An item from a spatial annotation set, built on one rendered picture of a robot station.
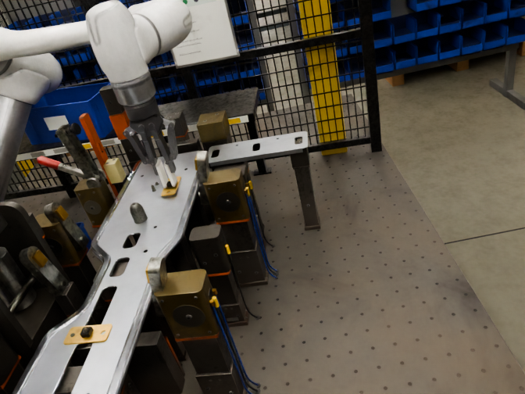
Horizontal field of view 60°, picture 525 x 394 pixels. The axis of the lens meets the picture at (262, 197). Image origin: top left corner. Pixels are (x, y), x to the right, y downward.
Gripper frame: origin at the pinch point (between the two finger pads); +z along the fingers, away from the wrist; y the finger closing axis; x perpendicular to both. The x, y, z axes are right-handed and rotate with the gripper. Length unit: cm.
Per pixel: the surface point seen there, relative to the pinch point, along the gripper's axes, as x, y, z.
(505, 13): -205, -157, 39
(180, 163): -12.5, 0.3, 4.6
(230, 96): -50, -10, 2
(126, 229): 15.8, 7.8, 4.6
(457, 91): -248, -143, 105
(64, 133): 1.7, 20.2, -16.0
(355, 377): 39, -41, 34
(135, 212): 14.1, 4.7, 1.3
